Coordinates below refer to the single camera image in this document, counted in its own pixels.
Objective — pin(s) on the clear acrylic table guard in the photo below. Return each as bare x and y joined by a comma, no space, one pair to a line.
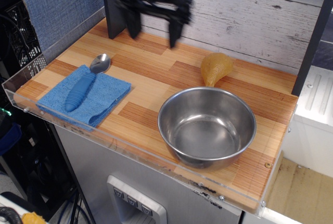
156,72

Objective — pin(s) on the dark grey post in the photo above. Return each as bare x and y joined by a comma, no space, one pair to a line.
115,21
312,46

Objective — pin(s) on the blue fabric panel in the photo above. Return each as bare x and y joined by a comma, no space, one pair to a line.
59,23

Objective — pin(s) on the metal bowl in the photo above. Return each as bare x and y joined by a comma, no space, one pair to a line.
206,128

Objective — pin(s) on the blue folded cloth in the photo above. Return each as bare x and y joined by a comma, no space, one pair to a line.
102,96

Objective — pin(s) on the black plastic crate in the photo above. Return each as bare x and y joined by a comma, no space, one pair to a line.
21,34

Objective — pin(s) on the yellow object bottom left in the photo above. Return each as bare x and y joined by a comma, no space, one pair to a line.
32,218

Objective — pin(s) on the dark grey right post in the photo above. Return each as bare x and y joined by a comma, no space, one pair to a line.
312,46

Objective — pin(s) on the dark grey left post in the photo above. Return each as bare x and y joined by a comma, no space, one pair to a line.
115,21

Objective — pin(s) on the spoon with blue handle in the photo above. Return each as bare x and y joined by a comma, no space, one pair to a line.
76,95

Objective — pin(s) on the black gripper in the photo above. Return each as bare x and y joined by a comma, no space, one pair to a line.
177,12

